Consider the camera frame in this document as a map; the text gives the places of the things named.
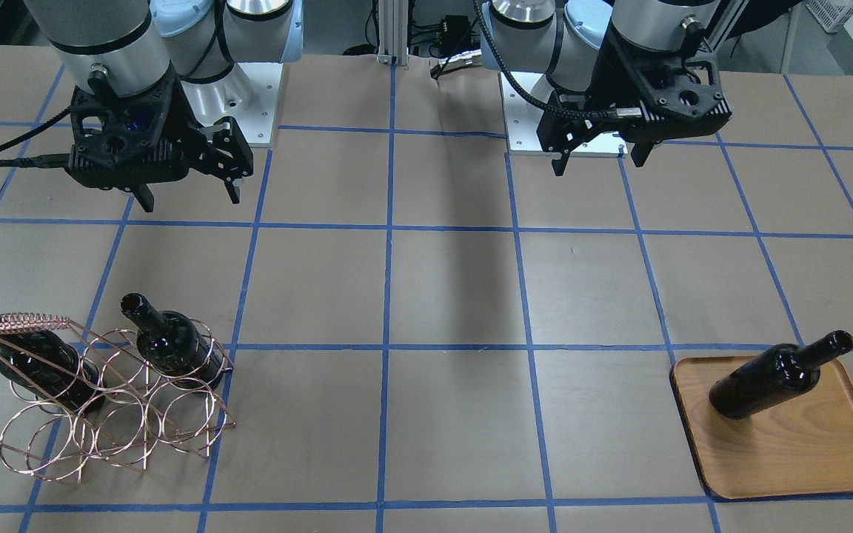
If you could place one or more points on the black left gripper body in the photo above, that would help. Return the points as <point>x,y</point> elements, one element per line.
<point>595,92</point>

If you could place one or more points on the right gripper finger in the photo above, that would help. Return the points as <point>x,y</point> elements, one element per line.
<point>233,187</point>
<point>143,195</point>

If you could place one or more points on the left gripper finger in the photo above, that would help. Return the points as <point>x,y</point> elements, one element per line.
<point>641,151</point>
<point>559,163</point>

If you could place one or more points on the copper wire bottle basket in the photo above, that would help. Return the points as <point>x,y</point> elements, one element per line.
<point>144,411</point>

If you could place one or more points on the aluminium frame post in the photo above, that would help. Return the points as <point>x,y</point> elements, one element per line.
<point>393,32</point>

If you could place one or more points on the wooden tray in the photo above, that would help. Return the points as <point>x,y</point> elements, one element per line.
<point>800,447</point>

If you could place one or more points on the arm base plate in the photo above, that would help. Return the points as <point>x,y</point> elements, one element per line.
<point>250,94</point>
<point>522,119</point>

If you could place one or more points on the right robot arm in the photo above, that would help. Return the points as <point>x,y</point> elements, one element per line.
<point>139,40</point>

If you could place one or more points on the dark wine bottle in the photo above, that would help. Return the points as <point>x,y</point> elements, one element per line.
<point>781,373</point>
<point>172,344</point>
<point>52,370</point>

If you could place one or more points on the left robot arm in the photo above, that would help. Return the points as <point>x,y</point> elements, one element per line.
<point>561,39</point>

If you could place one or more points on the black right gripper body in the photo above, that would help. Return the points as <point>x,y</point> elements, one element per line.
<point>188,118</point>

